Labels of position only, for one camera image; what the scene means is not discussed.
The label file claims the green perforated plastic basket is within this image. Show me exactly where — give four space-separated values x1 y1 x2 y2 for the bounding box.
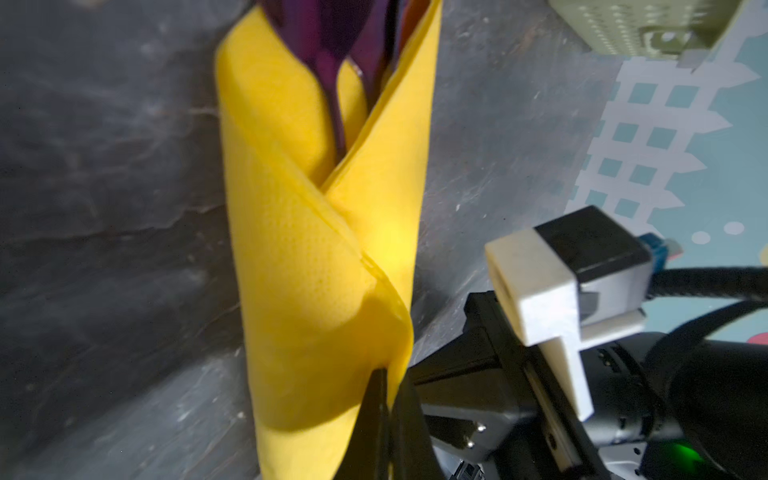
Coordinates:
548 0 744 60

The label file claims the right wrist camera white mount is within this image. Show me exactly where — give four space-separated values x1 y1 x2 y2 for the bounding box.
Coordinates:
485 206 682 421

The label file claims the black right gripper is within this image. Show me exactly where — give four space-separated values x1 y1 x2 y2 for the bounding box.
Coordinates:
408 291 611 479

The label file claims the yellow paper napkin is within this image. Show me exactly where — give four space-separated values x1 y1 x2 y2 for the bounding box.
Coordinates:
215 1 442 479

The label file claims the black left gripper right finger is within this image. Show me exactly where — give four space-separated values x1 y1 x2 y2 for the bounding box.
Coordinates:
391 375 445 480

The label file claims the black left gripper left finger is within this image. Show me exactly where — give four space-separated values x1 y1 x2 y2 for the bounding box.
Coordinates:
334 369 390 480

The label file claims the purple metal spoon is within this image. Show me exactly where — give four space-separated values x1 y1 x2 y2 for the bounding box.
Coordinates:
261 0 373 160

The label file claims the purple metal fork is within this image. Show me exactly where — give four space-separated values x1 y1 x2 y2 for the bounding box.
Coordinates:
350 0 399 111

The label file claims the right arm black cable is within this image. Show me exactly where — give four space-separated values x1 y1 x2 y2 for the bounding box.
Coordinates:
638 266 768 397

